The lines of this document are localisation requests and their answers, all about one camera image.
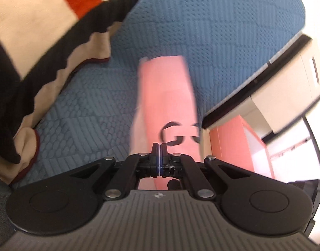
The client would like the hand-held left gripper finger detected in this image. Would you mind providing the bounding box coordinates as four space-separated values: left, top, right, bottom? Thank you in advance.
68 142 160 201
160 142 252 200

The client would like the pink printed cloth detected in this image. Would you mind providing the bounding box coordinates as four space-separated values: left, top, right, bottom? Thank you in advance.
130 55 203 191

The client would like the blue textured bedspread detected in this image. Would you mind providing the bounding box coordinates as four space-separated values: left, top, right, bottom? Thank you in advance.
11 0 307 189

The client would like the white cabinet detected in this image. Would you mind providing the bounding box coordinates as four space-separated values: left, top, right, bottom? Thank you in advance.
250 39 320 142

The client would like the grey cloth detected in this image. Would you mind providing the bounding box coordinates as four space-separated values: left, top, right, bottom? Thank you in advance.
0 175 13 241

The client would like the striped beige black orange blanket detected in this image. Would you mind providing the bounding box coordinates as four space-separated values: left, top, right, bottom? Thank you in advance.
0 0 160 186

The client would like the dark cable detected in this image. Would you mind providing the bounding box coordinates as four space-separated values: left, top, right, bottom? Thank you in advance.
302 115 320 190

